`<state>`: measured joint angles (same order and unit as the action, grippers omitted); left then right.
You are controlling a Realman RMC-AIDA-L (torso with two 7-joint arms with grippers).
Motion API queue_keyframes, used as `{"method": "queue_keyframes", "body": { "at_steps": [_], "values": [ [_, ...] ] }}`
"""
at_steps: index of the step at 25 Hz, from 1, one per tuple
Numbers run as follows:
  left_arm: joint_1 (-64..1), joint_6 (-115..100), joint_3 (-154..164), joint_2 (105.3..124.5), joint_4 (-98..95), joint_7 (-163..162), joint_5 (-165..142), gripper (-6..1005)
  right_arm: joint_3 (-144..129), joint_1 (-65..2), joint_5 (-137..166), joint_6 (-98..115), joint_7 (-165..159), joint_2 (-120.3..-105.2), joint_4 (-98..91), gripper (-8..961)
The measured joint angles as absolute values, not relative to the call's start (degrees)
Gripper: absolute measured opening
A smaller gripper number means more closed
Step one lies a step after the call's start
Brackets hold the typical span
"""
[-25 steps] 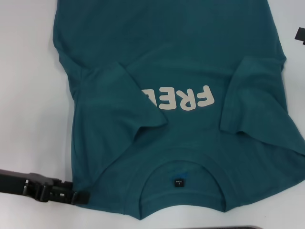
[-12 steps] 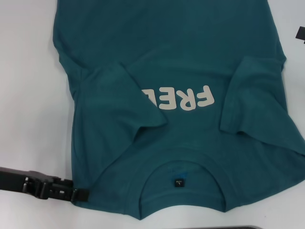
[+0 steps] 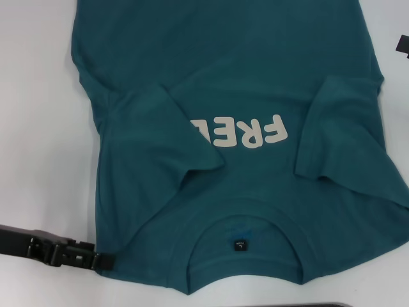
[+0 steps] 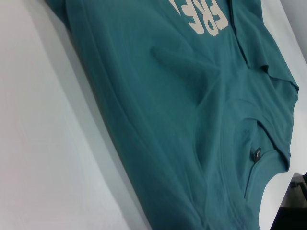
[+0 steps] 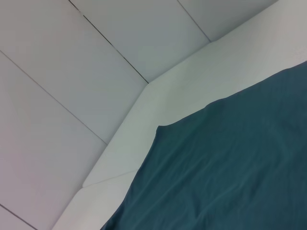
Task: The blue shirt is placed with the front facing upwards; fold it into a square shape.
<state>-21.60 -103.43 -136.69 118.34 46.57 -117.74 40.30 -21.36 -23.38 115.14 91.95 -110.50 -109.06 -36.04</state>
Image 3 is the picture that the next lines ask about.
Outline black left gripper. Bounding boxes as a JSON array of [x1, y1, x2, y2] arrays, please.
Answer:
[[0, 224, 115, 272]]

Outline teal t-shirt with white print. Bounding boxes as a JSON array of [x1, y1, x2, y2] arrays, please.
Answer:
[[70, 0, 409, 286]]

